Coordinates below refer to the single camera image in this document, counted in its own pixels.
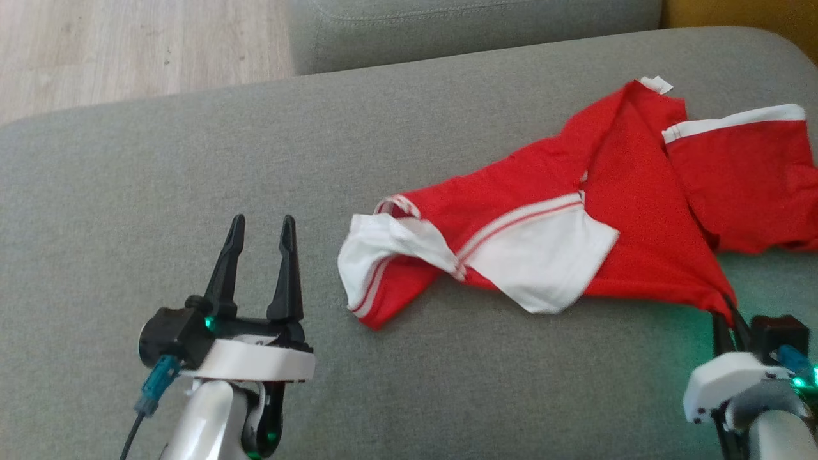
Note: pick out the teal left camera connector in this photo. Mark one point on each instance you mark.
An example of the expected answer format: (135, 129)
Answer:
(156, 383)

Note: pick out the large grey sofa seat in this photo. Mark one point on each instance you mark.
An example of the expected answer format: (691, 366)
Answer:
(192, 160)

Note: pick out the large yellow backrest cushion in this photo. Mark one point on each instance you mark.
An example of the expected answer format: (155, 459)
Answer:
(754, 13)

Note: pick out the red jersey white sleeves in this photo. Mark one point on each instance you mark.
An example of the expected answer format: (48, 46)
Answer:
(626, 211)

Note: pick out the teal right camera connector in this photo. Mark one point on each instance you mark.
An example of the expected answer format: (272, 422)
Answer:
(795, 361)

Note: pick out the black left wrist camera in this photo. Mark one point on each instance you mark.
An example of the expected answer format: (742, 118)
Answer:
(172, 332)

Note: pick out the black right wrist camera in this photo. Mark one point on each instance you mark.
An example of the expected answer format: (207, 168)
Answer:
(776, 332)

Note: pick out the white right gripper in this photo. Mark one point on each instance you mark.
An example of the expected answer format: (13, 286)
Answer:
(722, 377)

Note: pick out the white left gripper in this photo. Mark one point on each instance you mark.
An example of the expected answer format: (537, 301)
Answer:
(255, 361)

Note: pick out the grey sofa seat cushion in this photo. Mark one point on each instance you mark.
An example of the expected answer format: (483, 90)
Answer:
(447, 32)

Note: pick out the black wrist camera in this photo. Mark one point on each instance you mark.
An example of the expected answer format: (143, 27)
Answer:
(172, 332)
(776, 332)

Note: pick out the red shorts white stripe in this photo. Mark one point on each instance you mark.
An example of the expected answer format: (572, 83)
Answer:
(748, 185)

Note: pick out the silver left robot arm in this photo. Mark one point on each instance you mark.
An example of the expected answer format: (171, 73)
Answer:
(211, 421)

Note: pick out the teal camera connector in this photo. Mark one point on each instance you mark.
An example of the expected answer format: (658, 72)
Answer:
(795, 361)
(156, 383)

